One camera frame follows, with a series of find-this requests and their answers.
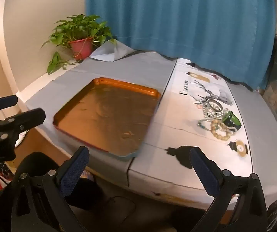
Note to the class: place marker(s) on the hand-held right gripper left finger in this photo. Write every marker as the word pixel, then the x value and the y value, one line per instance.
pixel 77 171

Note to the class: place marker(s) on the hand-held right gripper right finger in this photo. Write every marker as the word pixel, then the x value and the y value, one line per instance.
pixel 205 176

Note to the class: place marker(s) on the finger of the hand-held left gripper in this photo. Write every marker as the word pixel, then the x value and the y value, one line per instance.
pixel 5 102
pixel 27 118

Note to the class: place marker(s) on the green and black wristwatch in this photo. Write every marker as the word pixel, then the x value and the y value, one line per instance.
pixel 235 120

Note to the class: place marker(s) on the orange tray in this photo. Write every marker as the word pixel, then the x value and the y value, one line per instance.
pixel 109 111

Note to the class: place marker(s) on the red patterned cloth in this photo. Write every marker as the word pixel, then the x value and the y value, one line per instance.
pixel 3 174

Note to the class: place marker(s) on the white printed table runner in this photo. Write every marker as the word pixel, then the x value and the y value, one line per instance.
pixel 177 116

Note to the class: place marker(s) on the black and white bangle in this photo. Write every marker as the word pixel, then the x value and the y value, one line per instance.
pixel 219 104

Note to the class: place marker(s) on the red flower pot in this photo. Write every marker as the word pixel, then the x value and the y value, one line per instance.
pixel 80 47

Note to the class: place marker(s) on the green pothos plant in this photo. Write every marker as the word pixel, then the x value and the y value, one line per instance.
pixel 80 25

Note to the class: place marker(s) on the grey tablecloth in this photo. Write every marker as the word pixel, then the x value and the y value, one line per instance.
pixel 133 70

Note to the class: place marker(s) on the blue curtain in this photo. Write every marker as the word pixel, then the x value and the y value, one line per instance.
pixel 177 17

